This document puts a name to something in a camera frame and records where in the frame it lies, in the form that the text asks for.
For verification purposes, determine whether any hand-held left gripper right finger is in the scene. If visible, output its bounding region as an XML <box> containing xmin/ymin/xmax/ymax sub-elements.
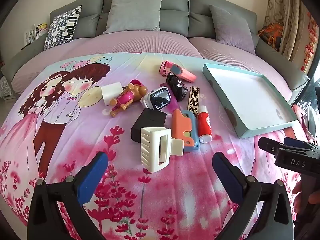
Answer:
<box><xmin>212</xmin><ymin>152</ymin><xmax>294</xmax><ymax>240</ymax></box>

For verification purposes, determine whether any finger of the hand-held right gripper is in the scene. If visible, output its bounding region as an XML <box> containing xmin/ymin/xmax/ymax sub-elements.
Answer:
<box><xmin>258</xmin><ymin>136</ymin><xmax>320</xmax><ymax>155</ymax></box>
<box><xmin>274</xmin><ymin>147</ymin><xmax>320</xmax><ymax>176</ymax></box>

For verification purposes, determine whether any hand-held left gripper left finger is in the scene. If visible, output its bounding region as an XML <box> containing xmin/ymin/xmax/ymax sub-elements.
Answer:
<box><xmin>27</xmin><ymin>151</ymin><xmax>108</xmax><ymax>240</ymax></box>

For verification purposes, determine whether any red small bottle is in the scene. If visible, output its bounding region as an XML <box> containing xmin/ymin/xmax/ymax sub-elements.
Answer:
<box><xmin>197</xmin><ymin>105</ymin><xmax>213</xmax><ymax>144</ymax></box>

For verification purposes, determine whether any cream hair claw clip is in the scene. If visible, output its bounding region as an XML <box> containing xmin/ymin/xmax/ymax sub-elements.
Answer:
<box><xmin>140</xmin><ymin>127</ymin><xmax>185</xmax><ymax>173</ymax></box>

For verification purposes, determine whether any teal cardboard tray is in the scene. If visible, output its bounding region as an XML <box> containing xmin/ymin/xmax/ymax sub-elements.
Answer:
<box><xmin>202</xmin><ymin>63</ymin><xmax>299</xmax><ymax>139</ymax></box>

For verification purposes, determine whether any orange blue utility knife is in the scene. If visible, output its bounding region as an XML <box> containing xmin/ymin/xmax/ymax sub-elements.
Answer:
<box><xmin>171</xmin><ymin>109</ymin><xmax>200</xmax><ymax>153</ymax></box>

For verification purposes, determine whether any black charger plug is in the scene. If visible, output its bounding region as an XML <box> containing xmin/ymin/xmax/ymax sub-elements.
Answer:
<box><xmin>130</xmin><ymin>108</ymin><xmax>167</xmax><ymax>143</ymax></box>

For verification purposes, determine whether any white charger plug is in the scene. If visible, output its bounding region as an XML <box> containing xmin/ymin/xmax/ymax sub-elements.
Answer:
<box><xmin>101</xmin><ymin>82</ymin><xmax>124</xmax><ymax>106</ymax></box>

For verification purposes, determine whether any pink brown toy figure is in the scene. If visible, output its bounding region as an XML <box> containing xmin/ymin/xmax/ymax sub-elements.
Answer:
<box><xmin>110</xmin><ymin>79</ymin><xmax>148</xmax><ymax>117</ymax></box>

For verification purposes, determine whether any gold patterned lighter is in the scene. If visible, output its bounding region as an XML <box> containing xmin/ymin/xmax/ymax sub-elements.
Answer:
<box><xmin>186</xmin><ymin>86</ymin><xmax>200</xmax><ymax>114</ymax></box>

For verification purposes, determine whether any purple lighter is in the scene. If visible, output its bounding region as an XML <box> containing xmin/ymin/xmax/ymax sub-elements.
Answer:
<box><xmin>160</xmin><ymin>82</ymin><xmax>185</xmax><ymax>109</ymax></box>

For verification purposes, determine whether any white smartwatch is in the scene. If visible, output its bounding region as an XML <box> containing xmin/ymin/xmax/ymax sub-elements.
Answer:
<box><xmin>140</xmin><ymin>86</ymin><xmax>171</xmax><ymax>110</ymax></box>

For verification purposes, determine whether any black toy car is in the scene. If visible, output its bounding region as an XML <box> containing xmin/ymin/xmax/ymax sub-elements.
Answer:
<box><xmin>166</xmin><ymin>72</ymin><xmax>188</xmax><ymax>100</ymax></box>

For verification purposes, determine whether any pink wristband watch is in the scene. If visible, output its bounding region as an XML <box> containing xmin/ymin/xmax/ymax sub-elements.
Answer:
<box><xmin>159</xmin><ymin>60</ymin><xmax>197</xmax><ymax>83</ymax></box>

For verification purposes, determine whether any person's right hand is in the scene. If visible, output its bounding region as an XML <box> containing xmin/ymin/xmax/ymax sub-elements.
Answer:
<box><xmin>292</xmin><ymin>180</ymin><xmax>320</xmax><ymax>208</ymax></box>

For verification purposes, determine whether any printed cartoon blanket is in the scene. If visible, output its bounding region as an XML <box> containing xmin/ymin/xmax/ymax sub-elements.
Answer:
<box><xmin>0</xmin><ymin>52</ymin><xmax>318</xmax><ymax>240</ymax></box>

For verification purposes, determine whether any red hanging decoration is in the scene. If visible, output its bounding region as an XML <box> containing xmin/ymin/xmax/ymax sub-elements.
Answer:
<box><xmin>300</xmin><ymin>12</ymin><xmax>318</xmax><ymax>73</ymax></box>

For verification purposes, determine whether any white woven stool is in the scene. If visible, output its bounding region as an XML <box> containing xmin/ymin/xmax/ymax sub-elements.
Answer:
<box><xmin>0</xmin><ymin>76</ymin><xmax>12</xmax><ymax>98</ymax></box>

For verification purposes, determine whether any purple grey cushion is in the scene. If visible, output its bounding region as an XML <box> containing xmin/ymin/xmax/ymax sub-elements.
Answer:
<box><xmin>209</xmin><ymin>4</ymin><xmax>257</xmax><ymax>55</ymax></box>

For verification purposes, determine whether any beige patterned curtain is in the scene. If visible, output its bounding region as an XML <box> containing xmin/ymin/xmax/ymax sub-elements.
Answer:
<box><xmin>265</xmin><ymin>0</ymin><xmax>313</xmax><ymax>63</ymax></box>

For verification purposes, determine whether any purple sofa cover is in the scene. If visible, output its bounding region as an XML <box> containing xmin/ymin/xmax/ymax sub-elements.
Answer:
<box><xmin>11</xmin><ymin>29</ymin><xmax>293</xmax><ymax>105</ymax></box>

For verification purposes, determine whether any black white patterned cushion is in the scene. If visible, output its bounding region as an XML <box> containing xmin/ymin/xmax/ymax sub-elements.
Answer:
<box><xmin>44</xmin><ymin>5</ymin><xmax>83</xmax><ymax>51</ymax></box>

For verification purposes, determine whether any yellow cover book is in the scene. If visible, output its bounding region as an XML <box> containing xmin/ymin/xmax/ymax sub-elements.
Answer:
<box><xmin>35</xmin><ymin>23</ymin><xmax>48</xmax><ymax>39</ymax></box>

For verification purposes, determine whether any plain grey cushion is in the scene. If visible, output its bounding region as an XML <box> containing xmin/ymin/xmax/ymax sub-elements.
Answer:
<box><xmin>103</xmin><ymin>0</ymin><xmax>163</xmax><ymax>35</ymax></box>

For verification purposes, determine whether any grey sofa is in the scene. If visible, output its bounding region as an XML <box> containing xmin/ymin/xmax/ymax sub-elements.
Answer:
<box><xmin>0</xmin><ymin>0</ymin><xmax>310</xmax><ymax>100</ymax></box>

